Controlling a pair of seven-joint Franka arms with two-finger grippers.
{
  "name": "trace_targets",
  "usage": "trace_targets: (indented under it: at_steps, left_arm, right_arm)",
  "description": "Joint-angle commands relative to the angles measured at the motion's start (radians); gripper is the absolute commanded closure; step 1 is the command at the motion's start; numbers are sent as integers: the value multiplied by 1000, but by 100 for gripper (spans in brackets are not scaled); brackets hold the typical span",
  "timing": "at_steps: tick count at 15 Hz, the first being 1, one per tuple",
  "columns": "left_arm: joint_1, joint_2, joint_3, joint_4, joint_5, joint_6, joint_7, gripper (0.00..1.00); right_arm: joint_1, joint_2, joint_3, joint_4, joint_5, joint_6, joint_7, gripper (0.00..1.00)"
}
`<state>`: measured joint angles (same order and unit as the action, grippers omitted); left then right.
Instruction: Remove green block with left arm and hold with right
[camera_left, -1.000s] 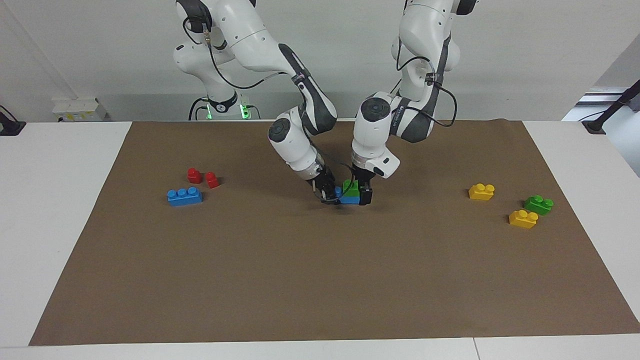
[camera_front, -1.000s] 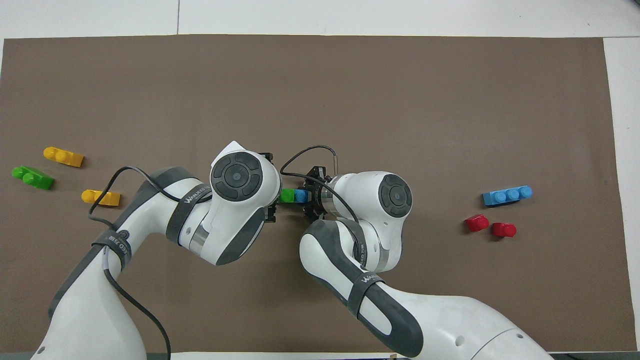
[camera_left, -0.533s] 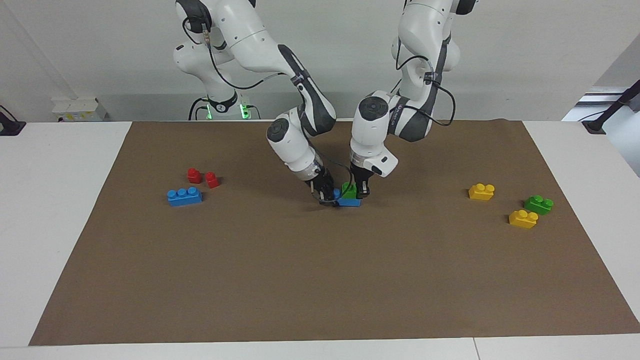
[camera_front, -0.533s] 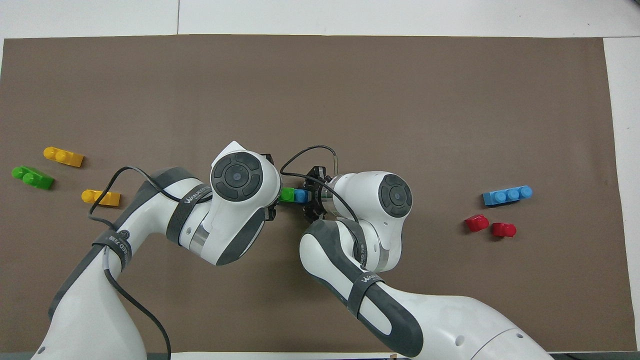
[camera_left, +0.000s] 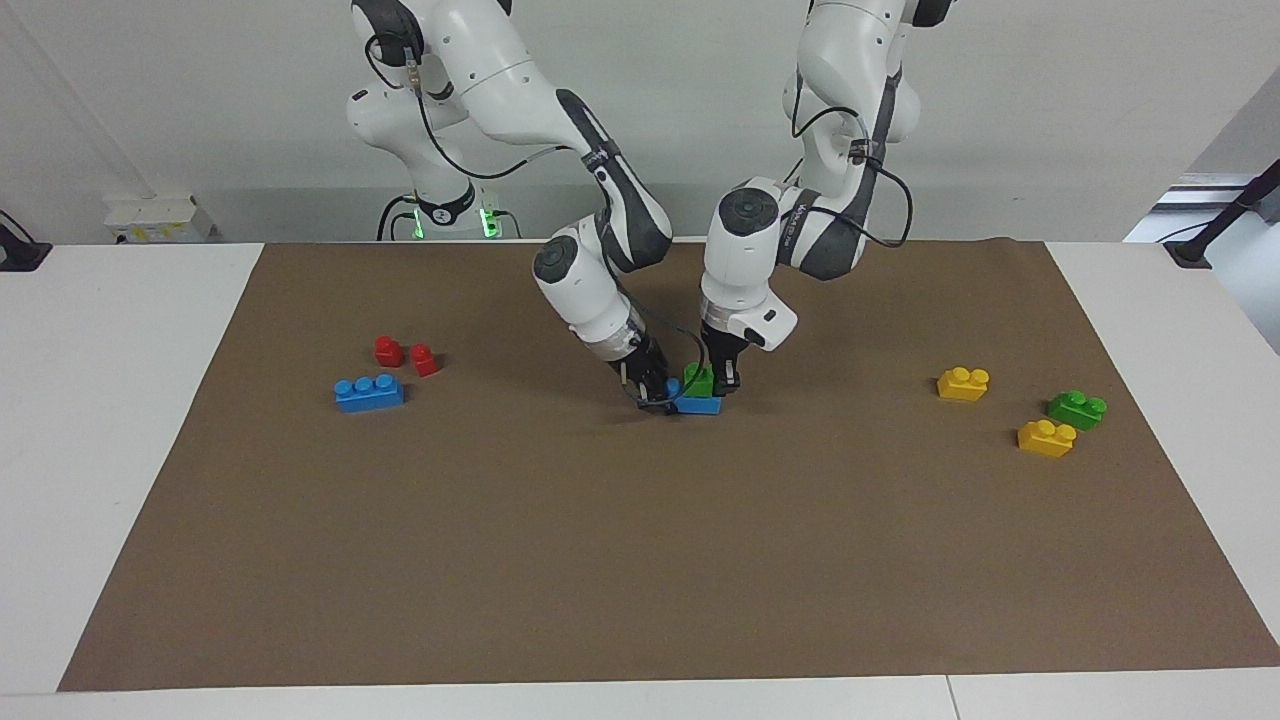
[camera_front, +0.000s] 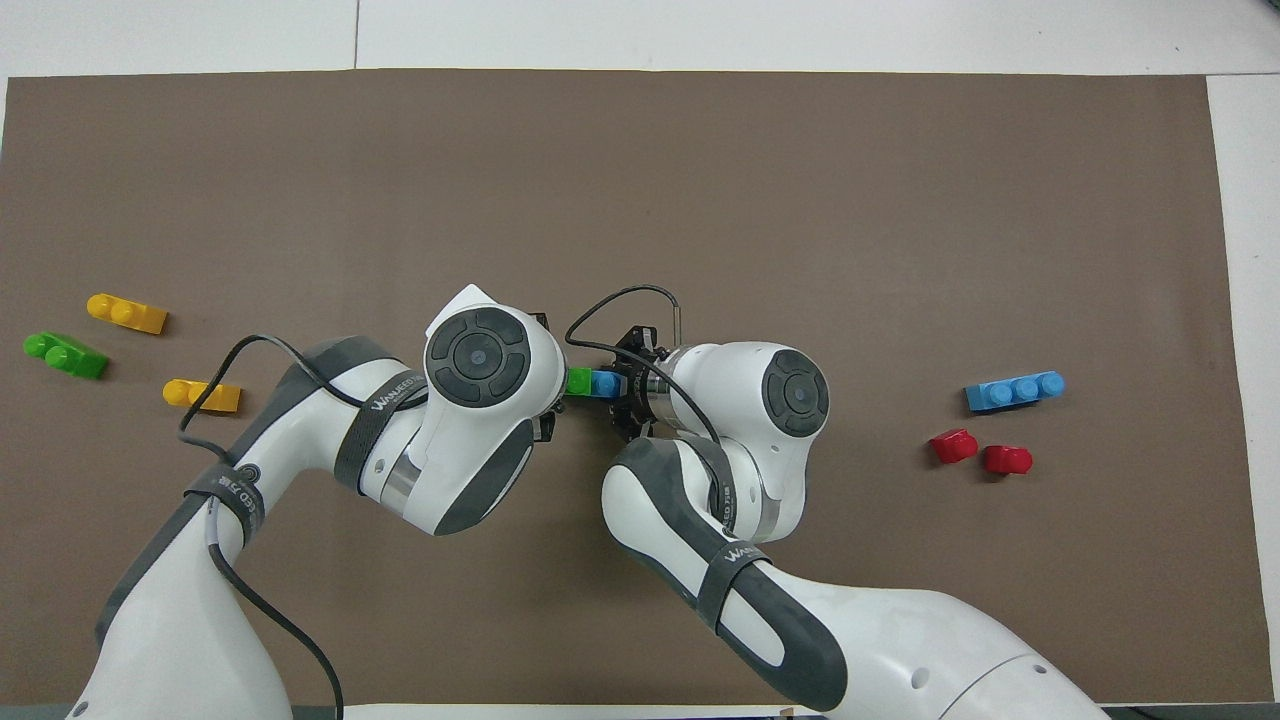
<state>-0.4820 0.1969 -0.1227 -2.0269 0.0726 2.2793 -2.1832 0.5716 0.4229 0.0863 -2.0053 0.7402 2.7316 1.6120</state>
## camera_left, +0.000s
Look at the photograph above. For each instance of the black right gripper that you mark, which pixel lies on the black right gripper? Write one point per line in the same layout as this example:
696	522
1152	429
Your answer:
642	370

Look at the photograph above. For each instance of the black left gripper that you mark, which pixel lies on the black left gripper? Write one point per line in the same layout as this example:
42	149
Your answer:
725	345

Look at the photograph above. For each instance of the green two-stud toy block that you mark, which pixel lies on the green two-stud toy block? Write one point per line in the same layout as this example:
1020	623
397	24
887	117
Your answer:
1076	412
698	382

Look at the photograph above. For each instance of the blue three-stud toy block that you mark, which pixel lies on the blue three-stud toy block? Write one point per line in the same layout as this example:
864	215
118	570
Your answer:
370	395
698	405

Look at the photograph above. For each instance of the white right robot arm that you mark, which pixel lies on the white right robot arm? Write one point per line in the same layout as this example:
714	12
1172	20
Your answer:
590	290

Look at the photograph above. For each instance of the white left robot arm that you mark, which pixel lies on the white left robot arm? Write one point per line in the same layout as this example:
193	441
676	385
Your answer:
740	260

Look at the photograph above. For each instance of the red single-stud toy block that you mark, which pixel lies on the red single-stud toy block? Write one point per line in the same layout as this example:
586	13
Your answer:
389	352
425	361

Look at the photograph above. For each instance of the yellow two-stud toy block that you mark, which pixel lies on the yellow two-stud toy block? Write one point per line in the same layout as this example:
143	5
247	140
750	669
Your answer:
962	386
1045	440

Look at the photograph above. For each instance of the brown paper table mat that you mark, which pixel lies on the brown paper table mat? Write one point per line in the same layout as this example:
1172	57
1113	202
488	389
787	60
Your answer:
640	540

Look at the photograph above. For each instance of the black stand with clamp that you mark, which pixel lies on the black stand with clamp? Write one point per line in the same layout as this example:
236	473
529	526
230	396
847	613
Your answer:
1190	252

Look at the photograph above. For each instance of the black table clamp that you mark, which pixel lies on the black table clamp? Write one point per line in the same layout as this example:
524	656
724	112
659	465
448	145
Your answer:
22	255

